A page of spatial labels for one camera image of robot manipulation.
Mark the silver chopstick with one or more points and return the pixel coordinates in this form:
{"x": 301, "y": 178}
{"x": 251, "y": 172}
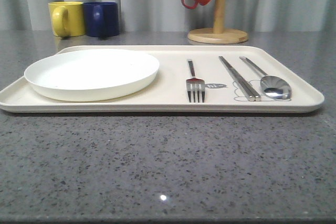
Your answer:
{"x": 257, "y": 95}
{"x": 239, "y": 80}

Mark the yellow mug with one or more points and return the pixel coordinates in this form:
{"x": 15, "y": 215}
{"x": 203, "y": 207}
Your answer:
{"x": 67, "y": 19}

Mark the cream rabbit tray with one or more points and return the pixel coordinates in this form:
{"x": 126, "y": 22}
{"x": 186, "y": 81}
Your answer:
{"x": 168, "y": 91}

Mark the wooden mug tree stand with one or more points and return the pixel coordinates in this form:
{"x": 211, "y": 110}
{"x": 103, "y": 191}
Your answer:
{"x": 218, "y": 34}

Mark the white round plate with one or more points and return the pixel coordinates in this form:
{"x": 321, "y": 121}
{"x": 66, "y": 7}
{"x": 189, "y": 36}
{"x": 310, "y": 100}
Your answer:
{"x": 92, "y": 74}

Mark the dark blue mug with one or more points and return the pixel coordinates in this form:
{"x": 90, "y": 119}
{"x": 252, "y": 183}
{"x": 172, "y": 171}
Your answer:
{"x": 101, "y": 19}

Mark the silver fork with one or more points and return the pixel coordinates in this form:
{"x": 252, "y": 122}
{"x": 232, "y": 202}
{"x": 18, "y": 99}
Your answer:
{"x": 195, "y": 87}

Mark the silver spoon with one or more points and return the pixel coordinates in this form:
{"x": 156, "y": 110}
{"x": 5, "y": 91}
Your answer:
{"x": 273, "y": 87}

